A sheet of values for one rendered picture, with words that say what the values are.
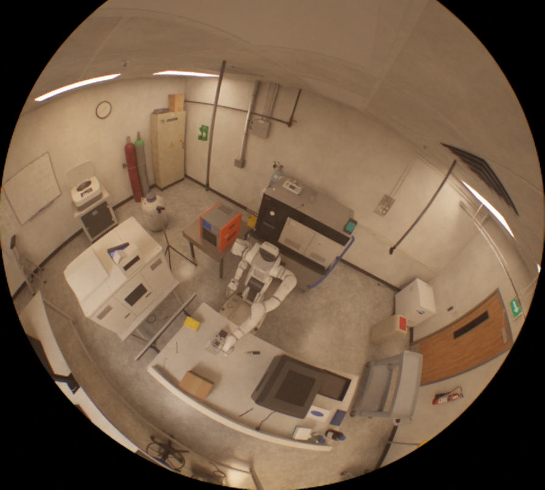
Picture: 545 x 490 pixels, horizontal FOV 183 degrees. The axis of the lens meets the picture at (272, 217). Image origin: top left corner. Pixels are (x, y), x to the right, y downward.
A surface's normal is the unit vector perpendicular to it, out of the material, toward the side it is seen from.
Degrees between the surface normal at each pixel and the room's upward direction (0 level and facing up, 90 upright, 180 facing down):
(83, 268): 40
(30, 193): 90
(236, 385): 0
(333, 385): 0
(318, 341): 0
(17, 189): 90
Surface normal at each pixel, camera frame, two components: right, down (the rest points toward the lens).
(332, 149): -0.44, 0.50
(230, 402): 0.25, -0.73
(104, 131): 0.87, 0.46
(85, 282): 0.75, -0.26
